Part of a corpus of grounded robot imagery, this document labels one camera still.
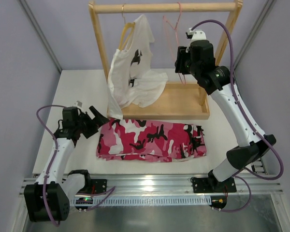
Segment aluminium frame rail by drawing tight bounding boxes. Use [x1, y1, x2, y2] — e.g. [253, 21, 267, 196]
[20, 173, 283, 196]

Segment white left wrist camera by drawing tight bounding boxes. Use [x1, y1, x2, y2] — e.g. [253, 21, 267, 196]
[74, 101, 82, 108]

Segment pink wire clothes hanger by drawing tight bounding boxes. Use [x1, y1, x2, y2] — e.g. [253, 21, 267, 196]
[162, 2, 187, 85]

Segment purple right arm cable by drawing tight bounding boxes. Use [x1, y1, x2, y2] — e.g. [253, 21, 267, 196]
[189, 20, 285, 213]

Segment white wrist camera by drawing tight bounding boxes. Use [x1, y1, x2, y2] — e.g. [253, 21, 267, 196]
[74, 101, 82, 108]
[186, 28, 206, 43]

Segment white printed t-shirt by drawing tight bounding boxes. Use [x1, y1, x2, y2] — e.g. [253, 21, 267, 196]
[107, 14, 168, 119]

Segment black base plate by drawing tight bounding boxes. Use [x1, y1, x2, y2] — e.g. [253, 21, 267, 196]
[190, 177, 237, 193]
[89, 179, 107, 195]

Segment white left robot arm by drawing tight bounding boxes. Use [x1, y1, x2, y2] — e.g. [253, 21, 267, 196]
[24, 106, 109, 227]

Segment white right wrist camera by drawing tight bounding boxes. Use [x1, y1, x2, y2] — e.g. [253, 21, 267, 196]
[186, 28, 206, 43]

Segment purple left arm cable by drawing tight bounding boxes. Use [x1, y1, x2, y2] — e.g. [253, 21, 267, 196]
[36, 104, 116, 227]

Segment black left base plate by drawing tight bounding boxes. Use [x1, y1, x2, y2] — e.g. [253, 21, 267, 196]
[89, 179, 107, 195]

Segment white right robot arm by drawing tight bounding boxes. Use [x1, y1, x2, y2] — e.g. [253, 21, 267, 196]
[175, 39, 276, 191]

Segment wooden clothes rack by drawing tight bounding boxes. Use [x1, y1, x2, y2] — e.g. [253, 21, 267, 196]
[88, 0, 243, 120]

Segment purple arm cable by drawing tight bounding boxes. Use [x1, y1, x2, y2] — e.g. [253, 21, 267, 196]
[189, 20, 285, 213]
[36, 104, 116, 227]

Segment slotted cable duct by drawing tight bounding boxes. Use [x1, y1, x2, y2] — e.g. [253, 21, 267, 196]
[70, 194, 212, 207]

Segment yellow clothes hanger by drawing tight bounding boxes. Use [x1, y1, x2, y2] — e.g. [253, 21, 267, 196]
[118, 3, 135, 51]

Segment pink camouflage trousers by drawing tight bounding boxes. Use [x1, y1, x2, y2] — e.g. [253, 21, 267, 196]
[96, 118, 207, 163]

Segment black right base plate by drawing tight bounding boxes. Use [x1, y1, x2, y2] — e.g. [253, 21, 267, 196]
[190, 177, 237, 193]

